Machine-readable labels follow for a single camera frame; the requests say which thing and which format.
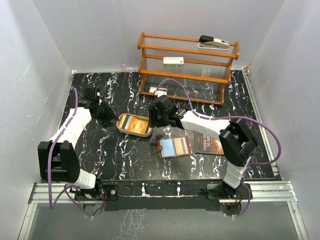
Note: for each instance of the orange wooden shelf rack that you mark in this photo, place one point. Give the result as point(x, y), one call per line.
point(205, 75)

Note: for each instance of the small white box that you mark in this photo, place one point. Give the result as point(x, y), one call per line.
point(157, 91)

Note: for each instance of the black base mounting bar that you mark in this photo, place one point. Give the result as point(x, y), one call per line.
point(169, 195)

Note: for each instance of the gold credit card black stripe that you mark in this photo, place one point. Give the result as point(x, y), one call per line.
point(181, 146)

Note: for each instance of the beige oval card tray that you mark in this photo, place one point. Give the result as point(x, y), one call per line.
point(121, 120)

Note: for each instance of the brown leather card holder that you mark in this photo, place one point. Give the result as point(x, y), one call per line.
point(166, 148)

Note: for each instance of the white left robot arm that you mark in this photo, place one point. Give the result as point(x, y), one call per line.
point(57, 158)

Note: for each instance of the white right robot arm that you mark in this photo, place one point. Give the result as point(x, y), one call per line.
point(237, 141)

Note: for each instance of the white staples box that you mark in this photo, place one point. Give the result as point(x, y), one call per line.
point(173, 62)

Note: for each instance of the dark book three days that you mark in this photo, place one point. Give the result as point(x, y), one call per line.
point(204, 144)

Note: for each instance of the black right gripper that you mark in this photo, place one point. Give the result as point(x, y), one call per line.
point(153, 121)

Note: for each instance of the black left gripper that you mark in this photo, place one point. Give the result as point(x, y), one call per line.
point(107, 121)

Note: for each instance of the black and beige stapler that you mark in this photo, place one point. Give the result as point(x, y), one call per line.
point(212, 43)

